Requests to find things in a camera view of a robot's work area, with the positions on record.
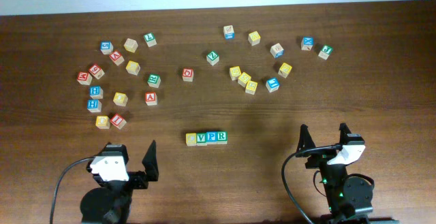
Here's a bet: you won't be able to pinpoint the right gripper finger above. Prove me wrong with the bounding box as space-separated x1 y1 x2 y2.
296 124 315 157
339 123 352 145

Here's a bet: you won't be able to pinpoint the yellow C block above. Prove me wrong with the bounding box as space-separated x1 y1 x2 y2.
185 133 197 146

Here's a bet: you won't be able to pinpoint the green V block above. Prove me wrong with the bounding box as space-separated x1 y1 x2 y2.
196 133 207 146

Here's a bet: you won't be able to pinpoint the blue P block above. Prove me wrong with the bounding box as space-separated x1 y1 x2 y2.
206 131 217 144

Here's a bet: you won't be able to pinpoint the green r block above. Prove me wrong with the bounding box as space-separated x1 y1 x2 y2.
147 74 161 88
217 131 228 144

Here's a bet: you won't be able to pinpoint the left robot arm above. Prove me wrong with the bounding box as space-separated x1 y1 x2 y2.
80 141 159 223

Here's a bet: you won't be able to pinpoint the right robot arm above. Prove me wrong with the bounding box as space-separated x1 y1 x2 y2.
296 123 399 223

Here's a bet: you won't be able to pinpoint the yellow D block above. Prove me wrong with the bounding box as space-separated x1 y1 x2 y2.
95 116 110 129

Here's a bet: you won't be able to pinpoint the red I block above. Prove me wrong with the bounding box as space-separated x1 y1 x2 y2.
110 114 127 129

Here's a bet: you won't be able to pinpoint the blue H block lower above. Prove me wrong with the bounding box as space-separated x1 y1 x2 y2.
87 99 102 113

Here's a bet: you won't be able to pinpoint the blue h block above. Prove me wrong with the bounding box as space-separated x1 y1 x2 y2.
87 99 102 113
89 86 104 99

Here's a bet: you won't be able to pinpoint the red A block lower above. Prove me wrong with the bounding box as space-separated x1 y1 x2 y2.
144 92 158 106

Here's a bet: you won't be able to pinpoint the red a block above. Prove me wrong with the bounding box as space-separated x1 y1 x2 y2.
109 50 125 66
144 92 158 106

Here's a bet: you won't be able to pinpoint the blue E block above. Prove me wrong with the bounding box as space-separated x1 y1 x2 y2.
266 78 280 93

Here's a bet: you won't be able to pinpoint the yellow block middle left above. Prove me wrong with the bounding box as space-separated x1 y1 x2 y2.
113 92 128 107

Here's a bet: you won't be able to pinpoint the yellow block right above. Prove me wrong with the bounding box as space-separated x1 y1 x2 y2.
278 63 292 78

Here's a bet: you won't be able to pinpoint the blue H block upper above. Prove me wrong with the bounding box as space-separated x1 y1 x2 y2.
89 86 104 99

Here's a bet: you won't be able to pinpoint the yellow block cluster lower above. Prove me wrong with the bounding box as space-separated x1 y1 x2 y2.
245 80 258 95

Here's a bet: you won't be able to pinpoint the yellow block cluster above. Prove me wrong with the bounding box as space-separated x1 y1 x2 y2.
245 80 258 95
238 72 251 88
229 66 241 81

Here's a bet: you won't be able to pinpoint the green J block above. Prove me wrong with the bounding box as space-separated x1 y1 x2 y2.
318 45 333 60

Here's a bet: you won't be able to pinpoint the yellow block cluster middle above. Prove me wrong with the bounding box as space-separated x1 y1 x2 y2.
238 72 251 88

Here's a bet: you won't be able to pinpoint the red M block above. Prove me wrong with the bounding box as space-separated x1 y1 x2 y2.
76 71 92 85

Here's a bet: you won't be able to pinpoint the blue X block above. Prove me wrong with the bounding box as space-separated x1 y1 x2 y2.
300 37 314 51

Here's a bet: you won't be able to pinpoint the wood block blue side right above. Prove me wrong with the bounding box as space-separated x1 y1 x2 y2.
270 43 284 58

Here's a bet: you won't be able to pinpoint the wood block blue side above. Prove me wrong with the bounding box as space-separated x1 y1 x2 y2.
270 43 284 58
223 25 235 39

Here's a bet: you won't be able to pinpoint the yellow block upper left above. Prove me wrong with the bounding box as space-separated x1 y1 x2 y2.
126 61 140 76

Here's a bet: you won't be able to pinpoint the red O block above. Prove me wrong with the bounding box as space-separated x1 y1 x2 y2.
182 68 193 82

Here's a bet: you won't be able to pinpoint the red 9 block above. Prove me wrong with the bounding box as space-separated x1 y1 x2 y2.
89 64 105 80

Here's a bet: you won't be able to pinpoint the yellow block cluster left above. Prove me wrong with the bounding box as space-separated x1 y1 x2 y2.
229 66 241 81

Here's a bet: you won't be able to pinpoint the red A block upper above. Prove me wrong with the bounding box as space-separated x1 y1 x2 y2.
109 50 125 66

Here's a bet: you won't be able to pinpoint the yellow block top centre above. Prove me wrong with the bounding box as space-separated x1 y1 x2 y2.
248 31 261 46

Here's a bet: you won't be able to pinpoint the plain wood yellow-side block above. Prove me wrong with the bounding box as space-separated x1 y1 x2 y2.
124 38 138 53

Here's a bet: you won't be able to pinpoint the blue number 5 block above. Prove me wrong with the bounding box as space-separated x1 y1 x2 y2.
100 41 114 55

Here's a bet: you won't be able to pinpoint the green Z block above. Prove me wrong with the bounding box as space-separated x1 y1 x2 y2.
206 51 219 66

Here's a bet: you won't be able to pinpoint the green L block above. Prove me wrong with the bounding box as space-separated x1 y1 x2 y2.
144 33 157 47

